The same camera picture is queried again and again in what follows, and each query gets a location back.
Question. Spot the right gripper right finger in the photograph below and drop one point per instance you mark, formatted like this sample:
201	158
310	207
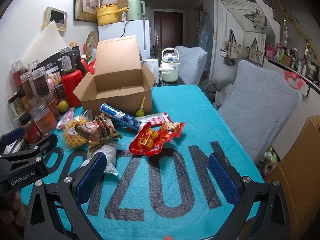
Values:
272	219

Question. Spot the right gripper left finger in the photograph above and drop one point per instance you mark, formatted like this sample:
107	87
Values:
54	210

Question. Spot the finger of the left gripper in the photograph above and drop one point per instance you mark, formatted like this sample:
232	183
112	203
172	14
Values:
9	138
43	147

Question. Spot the yellow waffle snack bag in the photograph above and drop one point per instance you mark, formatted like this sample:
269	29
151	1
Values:
72	138

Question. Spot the pink cone pouch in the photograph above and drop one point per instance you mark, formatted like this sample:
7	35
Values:
66	118

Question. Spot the brown cereal bag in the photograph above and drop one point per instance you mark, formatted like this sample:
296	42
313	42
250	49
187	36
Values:
97	132

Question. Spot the white bread packet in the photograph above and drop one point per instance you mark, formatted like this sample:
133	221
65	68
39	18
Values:
110	151

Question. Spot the blue tube package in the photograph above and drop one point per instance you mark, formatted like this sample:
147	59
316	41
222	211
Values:
121	117

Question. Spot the large red snack bag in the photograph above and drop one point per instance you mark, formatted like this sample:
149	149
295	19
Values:
149	142

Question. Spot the person left hand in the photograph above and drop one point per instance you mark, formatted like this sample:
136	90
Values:
7	216

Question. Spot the red label dark-lid jar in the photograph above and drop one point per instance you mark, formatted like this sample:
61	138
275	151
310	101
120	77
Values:
32	132

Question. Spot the orange label clear jar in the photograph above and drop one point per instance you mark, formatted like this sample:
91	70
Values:
43	117

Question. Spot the yellow green fruit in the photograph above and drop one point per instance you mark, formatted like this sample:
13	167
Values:
63	106

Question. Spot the brown cardboard box on floor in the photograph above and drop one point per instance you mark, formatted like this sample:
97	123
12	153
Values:
298	173

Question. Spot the pink bottle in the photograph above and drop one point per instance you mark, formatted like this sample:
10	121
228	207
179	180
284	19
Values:
53	91

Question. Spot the dark label tall jar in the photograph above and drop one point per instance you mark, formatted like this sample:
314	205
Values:
41	83

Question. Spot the red canister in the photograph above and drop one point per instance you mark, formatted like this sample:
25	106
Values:
70	82

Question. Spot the dark jar on canister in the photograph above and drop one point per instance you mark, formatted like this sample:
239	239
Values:
67	59

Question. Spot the open cardboard box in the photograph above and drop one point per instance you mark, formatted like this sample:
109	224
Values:
120	79

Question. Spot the green lollipop yellow stick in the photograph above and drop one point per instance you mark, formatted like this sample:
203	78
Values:
140	111

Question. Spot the red white flat packet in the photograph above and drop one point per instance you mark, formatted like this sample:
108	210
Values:
155	119

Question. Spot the near grey covered chair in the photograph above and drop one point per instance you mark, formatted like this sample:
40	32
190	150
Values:
260	104

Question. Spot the grey covered chair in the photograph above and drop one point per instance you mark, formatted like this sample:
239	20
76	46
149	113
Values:
192	62
260	104

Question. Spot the woven round fan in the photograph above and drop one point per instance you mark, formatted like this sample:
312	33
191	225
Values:
91	43

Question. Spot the yellow pot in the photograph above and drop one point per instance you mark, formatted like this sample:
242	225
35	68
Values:
109	14

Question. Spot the white thermos pot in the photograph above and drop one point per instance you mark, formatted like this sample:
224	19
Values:
169	65

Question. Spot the white mini fridge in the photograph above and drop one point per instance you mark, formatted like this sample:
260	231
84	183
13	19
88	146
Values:
138	28

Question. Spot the framed picture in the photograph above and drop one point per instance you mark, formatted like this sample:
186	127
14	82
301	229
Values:
86	10

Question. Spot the far grey covered chair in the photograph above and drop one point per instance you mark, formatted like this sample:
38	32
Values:
192	62

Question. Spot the green electric kettle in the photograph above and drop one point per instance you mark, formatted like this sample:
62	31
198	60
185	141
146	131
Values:
136	9

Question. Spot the dark entrance door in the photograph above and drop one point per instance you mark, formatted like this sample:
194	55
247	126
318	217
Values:
168	29

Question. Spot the wall intercom panel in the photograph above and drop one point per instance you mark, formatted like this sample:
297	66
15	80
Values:
55	15

